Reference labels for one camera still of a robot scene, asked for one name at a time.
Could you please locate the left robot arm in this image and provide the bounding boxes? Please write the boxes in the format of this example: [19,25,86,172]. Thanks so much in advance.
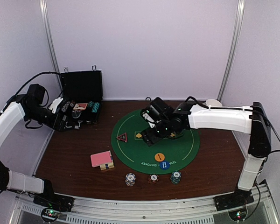
[0,84,79,207]

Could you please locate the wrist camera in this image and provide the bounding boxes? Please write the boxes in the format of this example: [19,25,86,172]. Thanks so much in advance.
[27,84,47,105]
[140,97,174,128]

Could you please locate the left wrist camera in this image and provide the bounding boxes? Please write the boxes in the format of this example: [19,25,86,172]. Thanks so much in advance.
[27,84,47,105]

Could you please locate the round green poker mat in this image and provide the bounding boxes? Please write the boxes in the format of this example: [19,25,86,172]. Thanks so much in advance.
[111,110,200,175]

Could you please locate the teal chip row in case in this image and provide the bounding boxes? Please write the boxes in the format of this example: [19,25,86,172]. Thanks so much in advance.
[91,102,100,113]

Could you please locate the green blue chip stack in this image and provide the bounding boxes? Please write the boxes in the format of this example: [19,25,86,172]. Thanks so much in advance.
[170,170,182,184]

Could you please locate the green blue chips in case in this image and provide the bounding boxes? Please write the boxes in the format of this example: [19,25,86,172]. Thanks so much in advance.
[87,101,94,108]

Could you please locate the brown chip stack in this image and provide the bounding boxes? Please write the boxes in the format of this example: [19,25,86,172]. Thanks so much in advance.
[147,174,159,184]

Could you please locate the triangular black red button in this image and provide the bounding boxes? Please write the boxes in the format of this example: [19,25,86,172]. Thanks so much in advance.
[116,133,128,143]

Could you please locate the orange round button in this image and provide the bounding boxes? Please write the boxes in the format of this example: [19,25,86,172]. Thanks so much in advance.
[154,153,165,162]

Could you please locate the red card deck in case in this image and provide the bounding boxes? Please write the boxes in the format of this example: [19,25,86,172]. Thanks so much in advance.
[73,103,88,111]

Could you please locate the clear card box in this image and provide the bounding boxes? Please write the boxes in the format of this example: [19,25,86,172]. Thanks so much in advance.
[99,151,115,171]

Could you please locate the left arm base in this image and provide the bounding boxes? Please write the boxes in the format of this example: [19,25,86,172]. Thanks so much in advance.
[33,194,74,212]

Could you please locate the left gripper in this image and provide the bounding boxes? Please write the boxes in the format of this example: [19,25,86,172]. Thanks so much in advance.
[26,105,75,132]

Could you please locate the black poker case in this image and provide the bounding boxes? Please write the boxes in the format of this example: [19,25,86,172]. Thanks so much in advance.
[61,65,103,124]

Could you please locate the clear dealer button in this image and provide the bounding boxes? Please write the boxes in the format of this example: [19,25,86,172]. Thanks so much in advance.
[71,110,81,119]

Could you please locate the pink playing card deck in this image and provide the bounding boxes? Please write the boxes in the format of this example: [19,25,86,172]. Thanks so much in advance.
[90,151,113,168]

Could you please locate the blue round button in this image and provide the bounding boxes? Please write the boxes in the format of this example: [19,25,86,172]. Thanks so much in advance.
[159,161,170,170]

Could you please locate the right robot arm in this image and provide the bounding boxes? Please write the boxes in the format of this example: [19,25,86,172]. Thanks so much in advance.
[140,96,276,206]

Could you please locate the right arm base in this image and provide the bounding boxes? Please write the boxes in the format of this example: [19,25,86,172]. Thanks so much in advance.
[214,193,254,211]

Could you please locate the blue white chip stack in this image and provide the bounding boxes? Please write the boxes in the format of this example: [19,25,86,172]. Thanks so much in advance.
[125,173,136,187]

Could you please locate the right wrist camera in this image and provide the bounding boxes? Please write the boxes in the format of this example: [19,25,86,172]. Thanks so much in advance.
[140,97,174,128]

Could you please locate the blue white chips in case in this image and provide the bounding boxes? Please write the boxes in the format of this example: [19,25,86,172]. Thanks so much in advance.
[61,101,70,112]

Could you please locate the white bowl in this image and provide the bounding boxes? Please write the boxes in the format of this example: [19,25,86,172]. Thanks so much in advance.
[204,99,223,107]

